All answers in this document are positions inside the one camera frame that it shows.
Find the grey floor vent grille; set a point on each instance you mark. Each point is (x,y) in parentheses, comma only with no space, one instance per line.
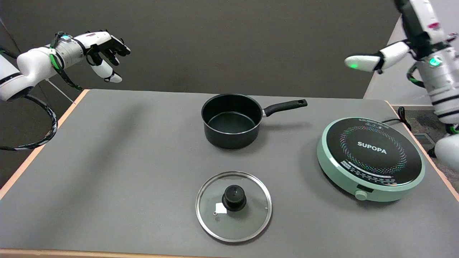
(425,138)

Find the green black induction cooker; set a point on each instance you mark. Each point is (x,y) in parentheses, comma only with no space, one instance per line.
(373,157)

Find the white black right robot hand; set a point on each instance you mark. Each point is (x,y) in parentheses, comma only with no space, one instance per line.
(392,53)

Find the glass lid with black knob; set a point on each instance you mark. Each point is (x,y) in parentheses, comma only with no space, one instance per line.
(233,208)

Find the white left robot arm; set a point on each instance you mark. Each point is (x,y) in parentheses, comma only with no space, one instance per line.
(34,64)

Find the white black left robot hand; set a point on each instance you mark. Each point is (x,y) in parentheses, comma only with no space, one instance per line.
(96,38)

